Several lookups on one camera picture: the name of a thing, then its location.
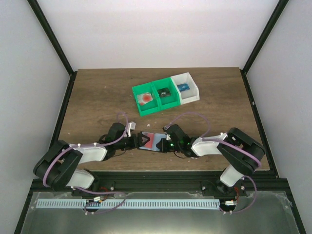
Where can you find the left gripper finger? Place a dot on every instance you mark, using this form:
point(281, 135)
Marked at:
point(145, 145)
point(142, 136)

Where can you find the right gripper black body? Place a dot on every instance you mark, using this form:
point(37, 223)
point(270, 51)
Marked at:
point(172, 148)

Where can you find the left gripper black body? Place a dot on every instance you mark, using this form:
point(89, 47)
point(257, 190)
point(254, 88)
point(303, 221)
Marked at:
point(133, 145)

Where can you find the black leather card holder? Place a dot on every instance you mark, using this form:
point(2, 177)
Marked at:
point(159, 137)

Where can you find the red striped credit card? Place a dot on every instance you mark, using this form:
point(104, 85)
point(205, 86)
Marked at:
point(153, 141)

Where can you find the white red April card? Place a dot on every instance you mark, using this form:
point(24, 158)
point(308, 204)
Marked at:
point(144, 98)

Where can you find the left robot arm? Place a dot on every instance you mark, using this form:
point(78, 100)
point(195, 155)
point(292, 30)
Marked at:
point(58, 167)

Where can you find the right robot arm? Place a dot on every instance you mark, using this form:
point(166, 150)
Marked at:
point(243, 153)

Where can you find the black card in bin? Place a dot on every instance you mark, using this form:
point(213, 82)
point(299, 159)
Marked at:
point(163, 92)

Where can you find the blue card in bin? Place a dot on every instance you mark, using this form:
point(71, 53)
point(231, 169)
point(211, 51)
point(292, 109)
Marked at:
point(183, 87)

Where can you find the large green storage bin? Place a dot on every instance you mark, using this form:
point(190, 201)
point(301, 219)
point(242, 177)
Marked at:
point(151, 107)

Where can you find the middle green storage bin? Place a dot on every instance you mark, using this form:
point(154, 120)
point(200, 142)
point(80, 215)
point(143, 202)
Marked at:
point(166, 102)

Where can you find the white storage bin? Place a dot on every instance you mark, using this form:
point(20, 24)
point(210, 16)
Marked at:
point(188, 96)

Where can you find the metal front plate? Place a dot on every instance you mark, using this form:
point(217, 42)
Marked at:
point(260, 213)

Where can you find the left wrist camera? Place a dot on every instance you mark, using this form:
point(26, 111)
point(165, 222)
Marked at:
point(130, 127)

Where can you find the left black side rail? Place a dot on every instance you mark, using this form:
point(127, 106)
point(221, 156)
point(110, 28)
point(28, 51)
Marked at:
point(58, 122)

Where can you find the black side rail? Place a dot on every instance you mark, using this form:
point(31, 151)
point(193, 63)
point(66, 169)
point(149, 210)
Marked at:
point(259, 124)
point(58, 122)

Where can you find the light blue cable duct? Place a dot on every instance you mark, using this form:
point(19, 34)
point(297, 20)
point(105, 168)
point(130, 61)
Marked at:
point(203, 204)

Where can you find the right black side rail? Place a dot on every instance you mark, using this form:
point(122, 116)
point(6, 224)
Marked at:
point(259, 124)

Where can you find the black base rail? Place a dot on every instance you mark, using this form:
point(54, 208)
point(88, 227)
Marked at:
point(186, 181)

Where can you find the black frame post left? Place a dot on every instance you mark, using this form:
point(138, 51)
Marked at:
point(34, 4)

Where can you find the black frame post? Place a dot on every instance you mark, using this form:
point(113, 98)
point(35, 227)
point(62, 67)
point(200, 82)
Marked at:
point(277, 12)
point(34, 4)

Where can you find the black frame post right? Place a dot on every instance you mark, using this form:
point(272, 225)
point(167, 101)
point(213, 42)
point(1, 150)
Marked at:
point(277, 12)

